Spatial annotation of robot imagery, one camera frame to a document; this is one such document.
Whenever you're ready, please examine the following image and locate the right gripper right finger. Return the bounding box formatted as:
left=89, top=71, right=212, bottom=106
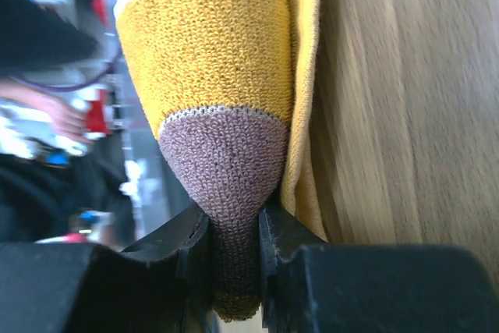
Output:
left=259, top=200, right=324, bottom=332

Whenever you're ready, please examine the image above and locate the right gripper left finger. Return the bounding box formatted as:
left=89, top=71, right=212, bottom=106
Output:
left=120, top=202, right=215, bottom=333

